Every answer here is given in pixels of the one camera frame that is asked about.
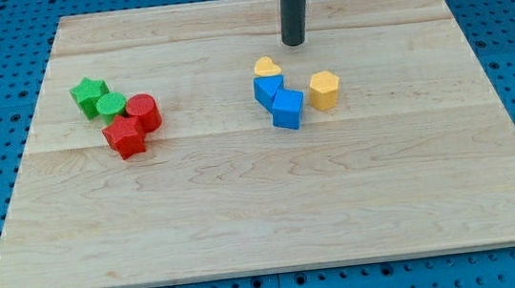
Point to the blue cube block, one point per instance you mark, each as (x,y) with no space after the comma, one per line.
(286,109)

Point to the red cylinder block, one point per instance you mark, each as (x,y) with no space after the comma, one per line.
(143,107)

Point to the red star block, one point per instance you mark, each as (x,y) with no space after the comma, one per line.
(126,136)

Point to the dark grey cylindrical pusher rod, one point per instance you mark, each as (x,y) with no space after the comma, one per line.
(292,22)

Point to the light wooden board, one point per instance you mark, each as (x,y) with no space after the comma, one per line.
(417,159)

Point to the yellow hexagon block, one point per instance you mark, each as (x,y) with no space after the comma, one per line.
(323,90)

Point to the green star block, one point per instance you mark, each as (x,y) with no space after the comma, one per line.
(86,95)

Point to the yellow heart block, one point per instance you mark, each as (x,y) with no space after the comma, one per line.
(265,66)

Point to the green cylinder block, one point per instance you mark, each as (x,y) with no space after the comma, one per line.
(109,105)

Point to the blue triangle block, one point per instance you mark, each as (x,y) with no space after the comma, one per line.
(265,89)

